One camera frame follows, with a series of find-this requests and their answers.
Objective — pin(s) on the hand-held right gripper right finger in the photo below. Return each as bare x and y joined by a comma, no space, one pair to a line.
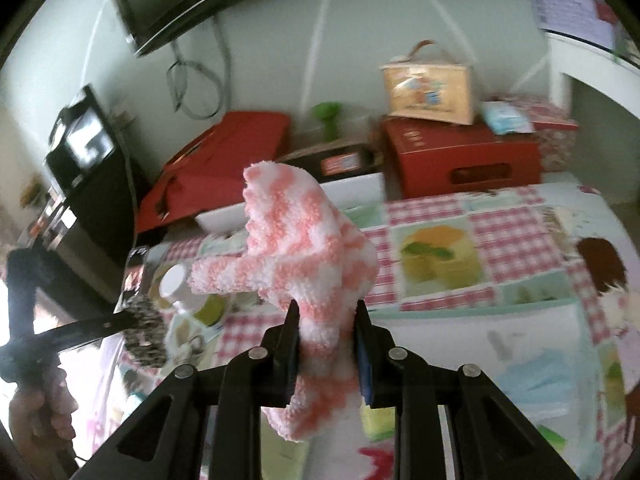
362,360

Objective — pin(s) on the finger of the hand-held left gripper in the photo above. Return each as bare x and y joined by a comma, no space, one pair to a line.
90,328

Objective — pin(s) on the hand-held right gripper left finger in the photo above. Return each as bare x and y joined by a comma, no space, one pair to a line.
290,355

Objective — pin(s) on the pink white fuzzy sock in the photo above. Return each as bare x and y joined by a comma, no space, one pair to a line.
300,240

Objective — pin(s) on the person's left hand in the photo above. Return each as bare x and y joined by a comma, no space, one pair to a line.
35,410

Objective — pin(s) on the black smartphone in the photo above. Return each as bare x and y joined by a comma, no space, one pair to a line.
134,270

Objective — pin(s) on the black cabinet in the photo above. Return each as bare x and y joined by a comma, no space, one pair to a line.
90,250

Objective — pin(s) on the white pill bottle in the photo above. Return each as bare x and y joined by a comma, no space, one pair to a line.
175,282

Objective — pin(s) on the white rectangular box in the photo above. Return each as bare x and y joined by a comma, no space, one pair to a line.
350,195

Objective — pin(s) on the black monitor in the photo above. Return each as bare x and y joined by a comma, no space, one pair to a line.
87,140

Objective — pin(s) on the black labelled box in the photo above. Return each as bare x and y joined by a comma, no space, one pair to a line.
340,162

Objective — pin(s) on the red paper gift bag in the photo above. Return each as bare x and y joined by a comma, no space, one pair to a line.
225,155

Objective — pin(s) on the green funnel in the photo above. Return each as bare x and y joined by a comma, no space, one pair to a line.
327,117

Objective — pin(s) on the pale blue wipes packet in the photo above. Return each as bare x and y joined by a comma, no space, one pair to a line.
507,117

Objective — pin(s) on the red patterned gift box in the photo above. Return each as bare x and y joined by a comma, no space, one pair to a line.
555,135

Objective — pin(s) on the white desk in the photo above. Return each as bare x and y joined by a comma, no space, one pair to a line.
595,85

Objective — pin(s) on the purple perforated basket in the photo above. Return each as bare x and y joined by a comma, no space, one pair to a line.
575,0

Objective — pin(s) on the white wall socket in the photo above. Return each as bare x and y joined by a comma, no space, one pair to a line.
125,115

